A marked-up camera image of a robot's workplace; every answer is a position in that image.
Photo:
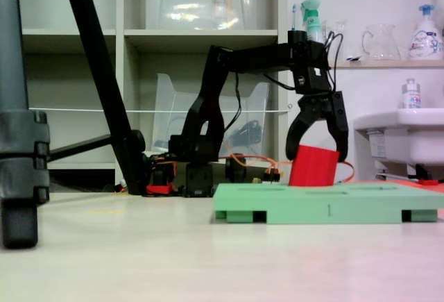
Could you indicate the red octagonal pillar block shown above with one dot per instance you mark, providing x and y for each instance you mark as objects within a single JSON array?
[{"x": 312, "y": 166}]

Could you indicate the green spray bottle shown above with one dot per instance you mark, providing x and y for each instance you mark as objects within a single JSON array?
[{"x": 312, "y": 21}]

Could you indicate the grey tripod leg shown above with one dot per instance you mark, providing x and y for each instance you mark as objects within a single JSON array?
[{"x": 14, "y": 73}]

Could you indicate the motor driver circuit board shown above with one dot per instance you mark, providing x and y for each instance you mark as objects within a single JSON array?
[{"x": 272, "y": 176}]

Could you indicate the clear glass beaker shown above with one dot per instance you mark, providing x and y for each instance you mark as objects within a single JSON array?
[{"x": 338, "y": 26}]

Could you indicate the black table clamp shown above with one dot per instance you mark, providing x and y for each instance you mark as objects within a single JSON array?
[
  {"x": 161, "y": 173},
  {"x": 236, "y": 171}
]

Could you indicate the small clear sanitizer bottle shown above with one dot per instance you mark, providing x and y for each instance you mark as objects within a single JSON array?
[{"x": 411, "y": 97}]

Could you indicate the white blue packet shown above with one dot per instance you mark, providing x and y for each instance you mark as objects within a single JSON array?
[{"x": 353, "y": 58}]

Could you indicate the clear plastic storage box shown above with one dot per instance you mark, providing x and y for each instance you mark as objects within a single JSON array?
[{"x": 180, "y": 3}]

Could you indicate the red base bracket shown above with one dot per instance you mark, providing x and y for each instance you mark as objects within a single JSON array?
[{"x": 161, "y": 189}]

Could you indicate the orange label bottle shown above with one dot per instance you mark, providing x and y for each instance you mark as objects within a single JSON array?
[{"x": 222, "y": 3}]

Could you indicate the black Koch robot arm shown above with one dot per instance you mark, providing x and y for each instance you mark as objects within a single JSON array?
[{"x": 211, "y": 83}]

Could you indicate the white sink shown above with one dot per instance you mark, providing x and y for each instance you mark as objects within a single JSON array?
[{"x": 416, "y": 135}]

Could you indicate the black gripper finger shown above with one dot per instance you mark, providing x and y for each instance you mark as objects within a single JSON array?
[
  {"x": 340, "y": 125},
  {"x": 296, "y": 132}
]

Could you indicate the white foam pump bottle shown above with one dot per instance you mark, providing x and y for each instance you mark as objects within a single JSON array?
[{"x": 425, "y": 41}]

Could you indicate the green shape sorting board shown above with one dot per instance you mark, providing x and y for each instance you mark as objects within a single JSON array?
[{"x": 312, "y": 208}]

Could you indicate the black cup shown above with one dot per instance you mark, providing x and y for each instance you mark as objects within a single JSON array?
[{"x": 297, "y": 35}]

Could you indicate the clear glass pitcher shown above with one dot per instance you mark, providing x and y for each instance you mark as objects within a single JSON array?
[{"x": 381, "y": 45}]

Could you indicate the beige shelf unit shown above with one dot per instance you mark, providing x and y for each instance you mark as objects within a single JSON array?
[{"x": 201, "y": 36}]

